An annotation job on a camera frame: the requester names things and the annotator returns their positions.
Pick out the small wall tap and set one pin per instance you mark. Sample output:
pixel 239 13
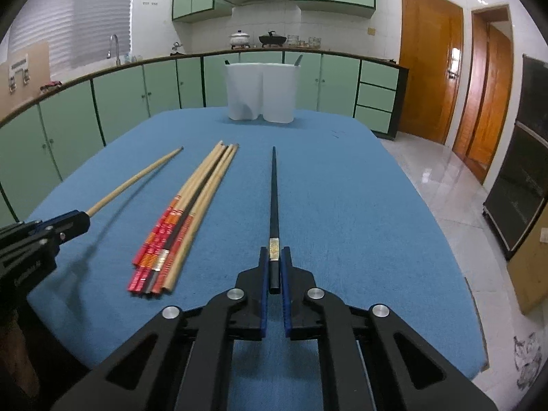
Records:
pixel 176 47

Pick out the chrome sink faucet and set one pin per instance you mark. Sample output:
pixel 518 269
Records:
pixel 114 45

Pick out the grey floor rag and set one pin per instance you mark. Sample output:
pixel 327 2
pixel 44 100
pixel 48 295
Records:
pixel 528 359

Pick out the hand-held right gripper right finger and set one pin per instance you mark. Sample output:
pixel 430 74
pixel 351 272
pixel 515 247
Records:
pixel 286 308

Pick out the black chopstick with gold band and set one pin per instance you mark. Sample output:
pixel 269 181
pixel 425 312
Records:
pixel 274 205

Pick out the open wooden door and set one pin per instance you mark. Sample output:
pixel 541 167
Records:
pixel 488 102

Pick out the white utensil holder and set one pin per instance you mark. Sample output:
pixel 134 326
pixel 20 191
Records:
pixel 278 94

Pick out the cardboard box with labels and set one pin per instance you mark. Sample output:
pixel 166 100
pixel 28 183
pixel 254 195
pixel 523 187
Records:
pixel 25 81

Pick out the black wok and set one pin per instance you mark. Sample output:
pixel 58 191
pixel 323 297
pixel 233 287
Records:
pixel 272 39

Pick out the white cooking pot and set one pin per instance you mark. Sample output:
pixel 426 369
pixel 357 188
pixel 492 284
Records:
pixel 239 39

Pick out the green lower kitchen cabinets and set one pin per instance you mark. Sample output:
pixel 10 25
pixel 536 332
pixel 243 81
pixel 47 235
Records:
pixel 128 98

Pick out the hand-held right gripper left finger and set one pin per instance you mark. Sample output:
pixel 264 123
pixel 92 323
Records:
pixel 265 304

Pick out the closed wooden door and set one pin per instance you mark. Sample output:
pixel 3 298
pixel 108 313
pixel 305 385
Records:
pixel 428 68

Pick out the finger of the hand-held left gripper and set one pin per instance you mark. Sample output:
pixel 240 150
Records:
pixel 60 217
pixel 77 224

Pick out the red cloth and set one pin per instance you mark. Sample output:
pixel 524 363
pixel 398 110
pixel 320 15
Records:
pixel 51 86

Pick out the plain wooden chopstick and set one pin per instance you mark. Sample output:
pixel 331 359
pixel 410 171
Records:
pixel 137 178

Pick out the white window blinds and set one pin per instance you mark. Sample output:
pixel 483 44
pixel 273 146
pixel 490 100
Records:
pixel 85 13

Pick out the plain cardboard box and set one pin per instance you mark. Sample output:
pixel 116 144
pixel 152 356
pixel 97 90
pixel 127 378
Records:
pixel 533 274

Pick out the black glass-front cabinet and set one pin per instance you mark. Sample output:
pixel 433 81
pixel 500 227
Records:
pixel 520 162

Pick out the blue tablecloth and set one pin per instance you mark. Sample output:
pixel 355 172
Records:
pixel 342 222

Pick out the person's left hand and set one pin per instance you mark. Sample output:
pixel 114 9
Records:
pixel 21 351

